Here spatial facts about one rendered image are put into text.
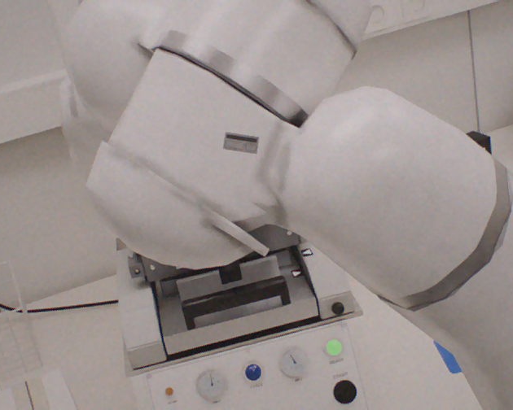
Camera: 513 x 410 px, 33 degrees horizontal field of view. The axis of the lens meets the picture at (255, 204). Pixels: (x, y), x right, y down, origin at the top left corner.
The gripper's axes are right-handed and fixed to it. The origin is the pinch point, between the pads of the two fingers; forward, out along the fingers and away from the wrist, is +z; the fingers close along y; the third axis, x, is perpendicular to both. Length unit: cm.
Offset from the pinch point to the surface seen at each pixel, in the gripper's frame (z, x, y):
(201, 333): 6.7, -5.9, 5.7
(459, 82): 38, 66, -74
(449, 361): 28.9, 31.3, 6.0
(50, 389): 23.2, -31.4, -4.1
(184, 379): 11.6, -9.8, 9.0
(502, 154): 46, 69, -55
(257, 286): 2.3, 3.2, 3.8
